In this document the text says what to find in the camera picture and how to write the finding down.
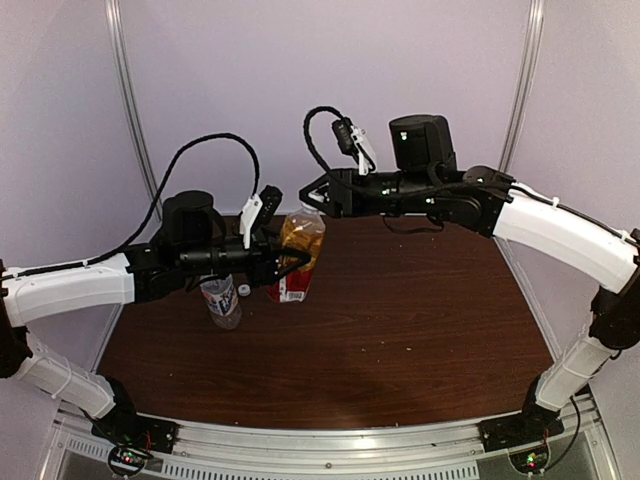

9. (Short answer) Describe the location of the left circuit board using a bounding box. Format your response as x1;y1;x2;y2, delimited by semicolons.
107;445;153;476

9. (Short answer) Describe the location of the left aluminium frame post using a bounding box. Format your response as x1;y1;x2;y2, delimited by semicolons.
104;0;159;200

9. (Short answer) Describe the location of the front aluminium rail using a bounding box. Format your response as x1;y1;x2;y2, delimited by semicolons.
35;396;622;479

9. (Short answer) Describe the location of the right circuit board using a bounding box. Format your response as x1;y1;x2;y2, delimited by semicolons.
509;446;550;475

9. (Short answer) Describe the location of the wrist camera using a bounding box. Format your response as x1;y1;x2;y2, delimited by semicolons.
239;185;283;249
331;117;377;176

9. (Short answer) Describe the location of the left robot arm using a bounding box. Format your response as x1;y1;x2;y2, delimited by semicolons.
1;187;311;444

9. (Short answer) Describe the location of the right black braided cable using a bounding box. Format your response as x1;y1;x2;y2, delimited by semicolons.
302;105;640;244

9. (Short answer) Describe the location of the left black braided cable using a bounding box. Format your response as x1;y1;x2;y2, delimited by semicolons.
0;132;262;276

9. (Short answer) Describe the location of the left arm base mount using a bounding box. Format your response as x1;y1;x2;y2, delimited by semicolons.
86;376;178;454

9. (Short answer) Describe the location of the clear water bottle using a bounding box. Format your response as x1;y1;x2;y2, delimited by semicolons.
200;275;242;330

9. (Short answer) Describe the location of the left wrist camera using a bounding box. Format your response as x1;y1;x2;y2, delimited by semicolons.
239;185;283;249

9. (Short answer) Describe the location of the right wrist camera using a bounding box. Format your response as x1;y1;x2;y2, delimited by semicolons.
331;117;377;176

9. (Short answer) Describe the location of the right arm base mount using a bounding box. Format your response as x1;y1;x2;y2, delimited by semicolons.
478;375;564;452

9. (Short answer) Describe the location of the white water bottle cap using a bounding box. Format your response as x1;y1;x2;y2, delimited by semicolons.
237;284;251;297

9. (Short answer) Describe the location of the aluminium frame post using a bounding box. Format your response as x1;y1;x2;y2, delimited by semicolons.
104;0;159;200
497;0;546;174

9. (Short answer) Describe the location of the right aluminium frame post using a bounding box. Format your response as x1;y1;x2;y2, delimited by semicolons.
497;0;546;174

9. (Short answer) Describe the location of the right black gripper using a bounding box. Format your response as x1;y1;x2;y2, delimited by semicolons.
298;167;439;218

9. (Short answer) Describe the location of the black braided cable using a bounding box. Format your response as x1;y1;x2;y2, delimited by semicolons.
302;105;640;244
0;132;262;276

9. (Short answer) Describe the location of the amber tea bottle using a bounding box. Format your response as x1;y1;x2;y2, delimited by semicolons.
267;204;326;303

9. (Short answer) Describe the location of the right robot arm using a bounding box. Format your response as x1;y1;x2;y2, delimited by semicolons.
299;113;639;442

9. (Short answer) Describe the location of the circuit board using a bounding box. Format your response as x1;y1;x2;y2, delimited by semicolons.
509;446;550;475
107;445;153;476

